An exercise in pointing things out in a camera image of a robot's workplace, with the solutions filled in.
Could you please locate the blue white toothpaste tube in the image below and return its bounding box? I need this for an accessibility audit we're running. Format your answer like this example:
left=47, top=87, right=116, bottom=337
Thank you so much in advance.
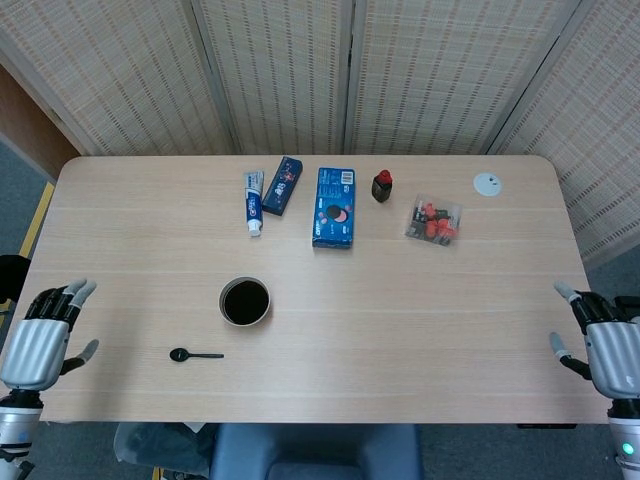
left=242, top=170, right=266, bottom=238

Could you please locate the black plastic spoon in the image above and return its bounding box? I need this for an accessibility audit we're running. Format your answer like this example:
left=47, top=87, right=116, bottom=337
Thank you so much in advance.
left=169, top=347, right=225, bottom=363

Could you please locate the white round cable grommet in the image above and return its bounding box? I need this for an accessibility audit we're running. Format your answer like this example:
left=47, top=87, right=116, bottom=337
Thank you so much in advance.
left=472, top=171, right=504, bottom=198

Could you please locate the blue cookie box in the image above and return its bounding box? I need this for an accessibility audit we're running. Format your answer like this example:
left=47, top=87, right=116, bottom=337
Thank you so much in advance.
left=312, top=166, right=357, bottom=250

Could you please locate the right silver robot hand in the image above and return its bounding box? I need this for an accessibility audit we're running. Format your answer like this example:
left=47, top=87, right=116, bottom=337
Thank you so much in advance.
left=548, top=280, right=640, bottom=401

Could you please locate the dark blue toothpaste box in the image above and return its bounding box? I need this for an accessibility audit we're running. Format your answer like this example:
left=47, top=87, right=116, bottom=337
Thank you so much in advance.
left=261, top=155, right=305, bottom=217

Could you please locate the black bottle with red cap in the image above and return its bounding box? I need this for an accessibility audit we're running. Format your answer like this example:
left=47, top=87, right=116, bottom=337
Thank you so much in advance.
left=370, top=169, right=394, bottom=204

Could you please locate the black round cup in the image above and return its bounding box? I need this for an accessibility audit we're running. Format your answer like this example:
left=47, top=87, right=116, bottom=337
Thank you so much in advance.
left=218, top=276, right=274, bottom=329

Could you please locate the black rounded object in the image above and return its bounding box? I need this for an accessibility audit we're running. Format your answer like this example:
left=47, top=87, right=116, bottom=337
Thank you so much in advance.
left=0, top=254, right=32, bottom=304

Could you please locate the woven folding screen panel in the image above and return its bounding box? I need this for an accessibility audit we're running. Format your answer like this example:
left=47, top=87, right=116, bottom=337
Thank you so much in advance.
left=0, top=0, right=241, bottom=157
left=189, top=0, right=357, bottom=156
left=487, top=0, right=640, bottom=271
left=343, top=0, right=584, bottom=156

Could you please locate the clear bag of red clips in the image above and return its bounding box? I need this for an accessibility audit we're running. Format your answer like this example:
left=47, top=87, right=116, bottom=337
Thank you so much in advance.
left=403, top=192, right=464, bottom=247

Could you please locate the blue padded chair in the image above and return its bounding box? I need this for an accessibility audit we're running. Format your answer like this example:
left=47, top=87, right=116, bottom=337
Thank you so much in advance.
left=209, top=423, right=424, bottom=480

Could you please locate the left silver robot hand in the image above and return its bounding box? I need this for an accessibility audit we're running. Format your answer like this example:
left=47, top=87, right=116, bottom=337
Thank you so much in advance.
left=0, top=278, right=100, bottom=391

